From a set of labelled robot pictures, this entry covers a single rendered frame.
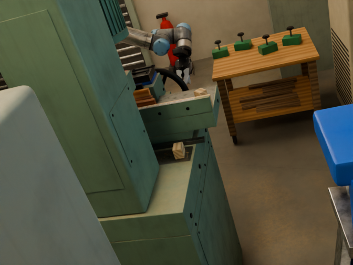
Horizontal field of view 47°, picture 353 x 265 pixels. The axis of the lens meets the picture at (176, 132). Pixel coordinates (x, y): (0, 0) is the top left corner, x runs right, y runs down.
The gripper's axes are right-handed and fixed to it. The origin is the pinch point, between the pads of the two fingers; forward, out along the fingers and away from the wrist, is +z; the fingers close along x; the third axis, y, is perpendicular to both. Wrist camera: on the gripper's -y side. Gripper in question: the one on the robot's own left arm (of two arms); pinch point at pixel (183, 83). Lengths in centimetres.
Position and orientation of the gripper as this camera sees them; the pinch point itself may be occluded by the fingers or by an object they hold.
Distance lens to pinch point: 180.9
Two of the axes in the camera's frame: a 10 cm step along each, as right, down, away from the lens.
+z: 0.1, 8.8, -4.8
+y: 3.1, 4.6, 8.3
